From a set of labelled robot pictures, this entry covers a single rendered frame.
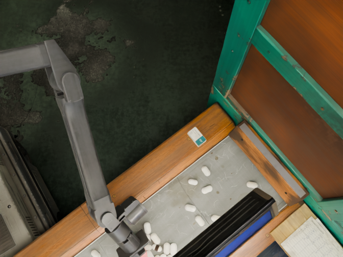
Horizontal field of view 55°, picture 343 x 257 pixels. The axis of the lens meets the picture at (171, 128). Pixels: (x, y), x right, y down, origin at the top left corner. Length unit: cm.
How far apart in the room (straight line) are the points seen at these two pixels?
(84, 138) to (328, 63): 58
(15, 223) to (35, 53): 89
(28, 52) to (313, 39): 59
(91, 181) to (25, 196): 78
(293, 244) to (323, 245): 9
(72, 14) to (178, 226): 165
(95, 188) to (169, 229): 34
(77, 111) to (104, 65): 130
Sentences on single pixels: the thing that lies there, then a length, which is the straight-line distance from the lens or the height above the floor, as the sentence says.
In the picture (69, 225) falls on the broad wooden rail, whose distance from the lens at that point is 116.
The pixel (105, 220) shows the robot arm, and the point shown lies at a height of 95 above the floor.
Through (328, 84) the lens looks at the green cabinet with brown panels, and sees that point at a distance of 69.
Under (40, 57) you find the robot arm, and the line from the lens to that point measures 82.
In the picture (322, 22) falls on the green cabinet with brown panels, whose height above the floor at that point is 140.
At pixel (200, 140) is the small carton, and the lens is 112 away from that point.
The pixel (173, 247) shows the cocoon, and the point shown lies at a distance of 112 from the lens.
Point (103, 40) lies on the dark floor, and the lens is 221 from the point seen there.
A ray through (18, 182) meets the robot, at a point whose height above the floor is 36.
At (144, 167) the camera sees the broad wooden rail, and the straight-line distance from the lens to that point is 113.
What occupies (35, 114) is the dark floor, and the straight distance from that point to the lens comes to 214.
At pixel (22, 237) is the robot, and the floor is 47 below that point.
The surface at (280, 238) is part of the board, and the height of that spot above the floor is 78.
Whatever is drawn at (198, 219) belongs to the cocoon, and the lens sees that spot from 111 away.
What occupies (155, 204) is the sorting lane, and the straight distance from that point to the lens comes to 114.
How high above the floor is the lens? 187
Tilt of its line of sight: 75 degrees down
